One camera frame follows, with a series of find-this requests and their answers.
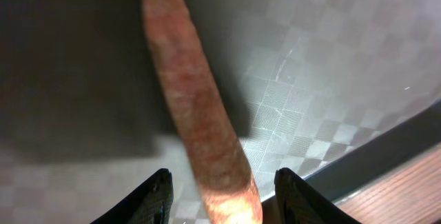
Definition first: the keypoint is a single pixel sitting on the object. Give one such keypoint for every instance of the dark brown serving tray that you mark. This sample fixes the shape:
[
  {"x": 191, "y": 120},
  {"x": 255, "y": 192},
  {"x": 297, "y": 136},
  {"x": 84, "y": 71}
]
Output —
[{"x": 304, "y": 82}]

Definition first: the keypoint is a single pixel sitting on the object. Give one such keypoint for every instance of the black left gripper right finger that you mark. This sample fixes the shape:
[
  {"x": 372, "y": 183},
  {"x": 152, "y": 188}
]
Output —
[{"x": 299, "y": 203}]

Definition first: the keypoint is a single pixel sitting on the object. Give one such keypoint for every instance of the orange carrot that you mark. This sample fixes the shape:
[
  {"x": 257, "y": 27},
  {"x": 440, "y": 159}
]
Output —
[{"x": 221, "y": 169}]

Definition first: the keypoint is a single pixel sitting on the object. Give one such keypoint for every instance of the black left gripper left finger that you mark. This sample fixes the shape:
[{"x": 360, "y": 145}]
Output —
[{"x": 149, "y": 203}]

